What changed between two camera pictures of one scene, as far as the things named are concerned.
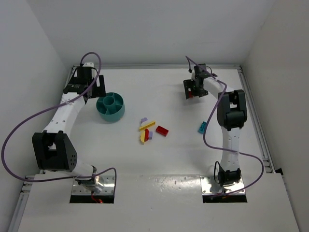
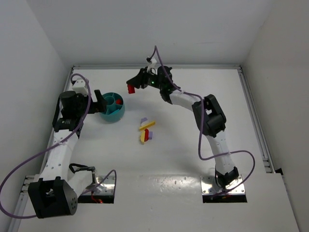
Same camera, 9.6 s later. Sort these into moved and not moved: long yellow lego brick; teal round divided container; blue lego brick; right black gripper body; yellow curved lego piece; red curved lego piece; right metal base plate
Moved: right black gripper body; blue lego brick
Not moved: long yellow lego brick; red curved lego piece; teal round divided container; yellow curved lego piece; right metal base plate
